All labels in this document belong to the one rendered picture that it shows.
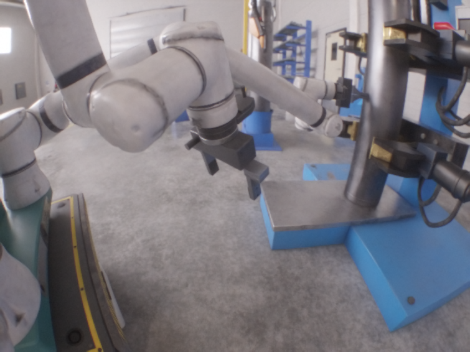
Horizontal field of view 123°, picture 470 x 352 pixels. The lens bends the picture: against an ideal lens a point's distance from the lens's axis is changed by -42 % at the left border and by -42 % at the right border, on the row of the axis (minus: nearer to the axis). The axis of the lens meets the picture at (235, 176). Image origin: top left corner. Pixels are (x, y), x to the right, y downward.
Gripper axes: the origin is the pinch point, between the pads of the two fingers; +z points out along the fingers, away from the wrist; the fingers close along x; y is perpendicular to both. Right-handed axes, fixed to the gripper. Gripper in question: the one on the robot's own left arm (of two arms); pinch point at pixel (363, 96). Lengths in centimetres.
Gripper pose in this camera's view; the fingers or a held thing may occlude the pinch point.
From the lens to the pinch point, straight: 106.5
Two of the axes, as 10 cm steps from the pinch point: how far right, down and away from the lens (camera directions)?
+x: -0.2, 8.9, 4.5
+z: 10.0, 0.0, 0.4
